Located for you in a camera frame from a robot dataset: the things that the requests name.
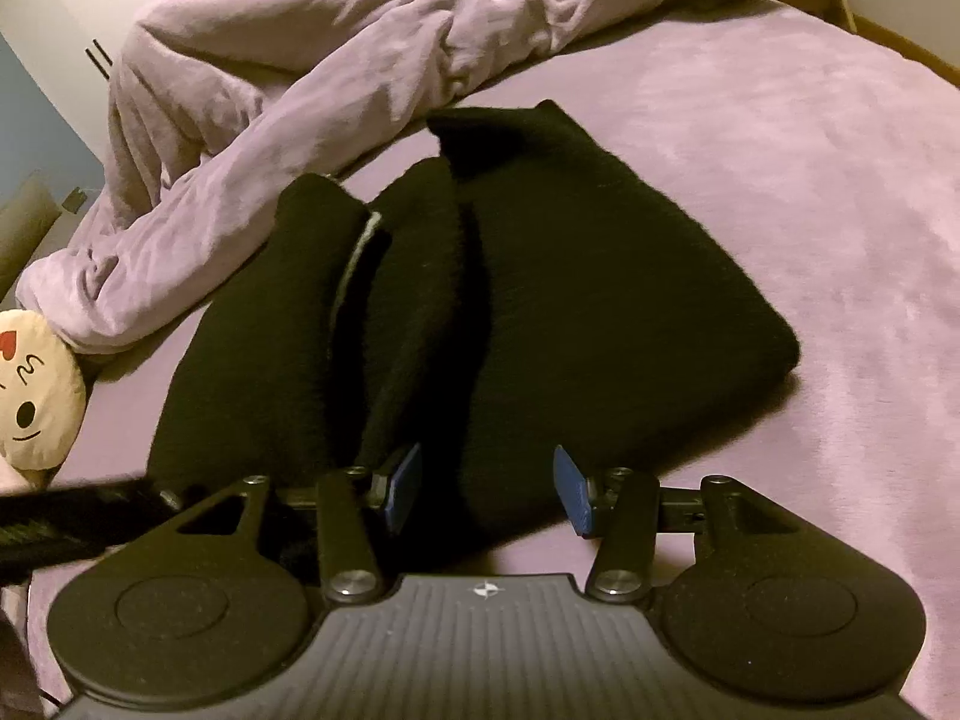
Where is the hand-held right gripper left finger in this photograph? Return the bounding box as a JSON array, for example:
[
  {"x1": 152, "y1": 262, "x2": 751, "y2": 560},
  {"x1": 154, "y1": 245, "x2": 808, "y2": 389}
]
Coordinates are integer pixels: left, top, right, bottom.
[{"x1": 175, "y1": 444, "x2": 423, "y2": 605}]

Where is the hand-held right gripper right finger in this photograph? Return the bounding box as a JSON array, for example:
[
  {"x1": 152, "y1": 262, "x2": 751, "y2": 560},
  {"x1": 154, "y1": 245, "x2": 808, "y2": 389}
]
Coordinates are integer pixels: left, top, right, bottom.
[{"x1": 553, "y1": 445, "x2": 752, "y2": 605}]

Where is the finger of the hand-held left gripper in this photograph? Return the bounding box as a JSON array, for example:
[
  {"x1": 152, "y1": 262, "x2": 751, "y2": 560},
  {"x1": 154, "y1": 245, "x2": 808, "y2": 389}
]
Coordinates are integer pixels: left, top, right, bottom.
[{"x1": 0, "y1": 474, "x2": 182, "y2": 586}]

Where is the black sweater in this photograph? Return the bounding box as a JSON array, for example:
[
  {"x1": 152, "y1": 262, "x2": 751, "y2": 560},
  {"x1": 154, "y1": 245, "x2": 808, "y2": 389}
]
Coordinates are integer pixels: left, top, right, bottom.
[{"x1": 146, "y1": 99, "x2": 800, "y2": 580}]

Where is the cream emoji face pillow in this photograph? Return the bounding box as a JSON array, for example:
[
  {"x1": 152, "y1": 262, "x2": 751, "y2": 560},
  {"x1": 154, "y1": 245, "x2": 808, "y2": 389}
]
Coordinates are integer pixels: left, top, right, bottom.
[{"x1": 0, "y1": 307, "x2": 88, "y2": 470}]

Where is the purple fleece blanket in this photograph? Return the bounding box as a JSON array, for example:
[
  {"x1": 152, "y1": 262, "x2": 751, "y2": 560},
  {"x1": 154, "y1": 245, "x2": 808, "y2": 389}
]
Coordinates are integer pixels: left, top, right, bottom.
[{"x1": 16, "y1": 0, "x2": 767, "y2": 355}]

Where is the white wardrobe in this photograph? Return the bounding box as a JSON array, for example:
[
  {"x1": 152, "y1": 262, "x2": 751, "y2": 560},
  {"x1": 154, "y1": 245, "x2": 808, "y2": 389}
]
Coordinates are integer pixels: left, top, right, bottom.
[{"x1": 0, "y1": 0, "x2": 497, "y2": 95}]

